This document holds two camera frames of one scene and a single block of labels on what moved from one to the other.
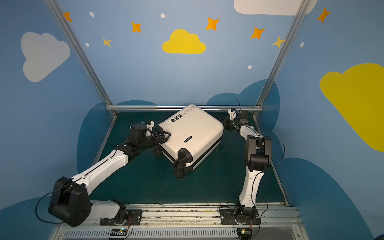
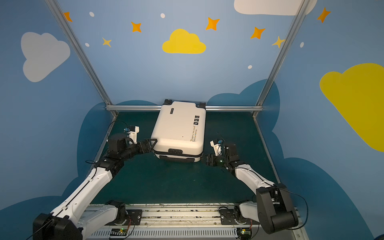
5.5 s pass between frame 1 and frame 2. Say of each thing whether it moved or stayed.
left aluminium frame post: stayed
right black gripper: moved
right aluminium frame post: stayed
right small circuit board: stayed
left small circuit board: stayed
